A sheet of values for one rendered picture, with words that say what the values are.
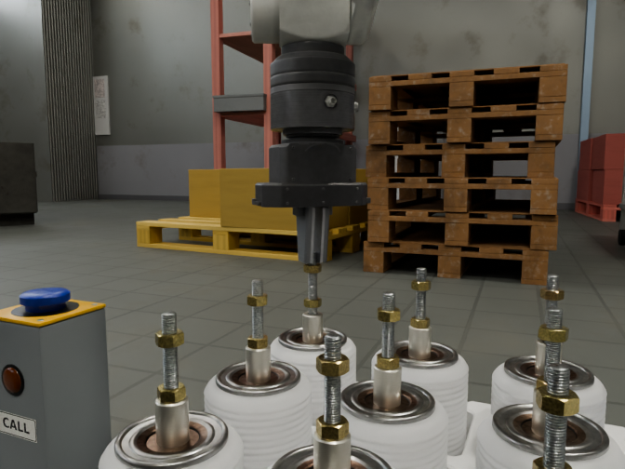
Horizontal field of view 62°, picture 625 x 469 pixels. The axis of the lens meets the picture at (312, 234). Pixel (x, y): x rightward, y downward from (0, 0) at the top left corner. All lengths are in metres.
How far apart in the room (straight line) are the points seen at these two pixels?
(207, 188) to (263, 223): 0.84
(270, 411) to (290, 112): 0.28
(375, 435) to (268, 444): 0.10
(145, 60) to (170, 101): 0.82
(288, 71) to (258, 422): 0.32
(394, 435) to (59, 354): 0.28
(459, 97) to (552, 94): 0.33
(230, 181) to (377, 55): 4.86
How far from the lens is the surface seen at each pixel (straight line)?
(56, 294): 0.50
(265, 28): 0.55
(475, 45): 7.16
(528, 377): 0.51
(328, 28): 0.54
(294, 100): 0.52
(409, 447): 0.41
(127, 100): 9.28
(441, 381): 0.51
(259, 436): 0.45
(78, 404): 0.52
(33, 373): 0.49
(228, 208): 2.79
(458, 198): 2.17
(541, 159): 2.17
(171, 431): 0.38
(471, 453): 0.53
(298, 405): 0.46
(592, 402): 0.51
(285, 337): 0.58
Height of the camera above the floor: 0.43
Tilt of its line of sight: 7 degrees down
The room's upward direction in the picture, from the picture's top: straight up
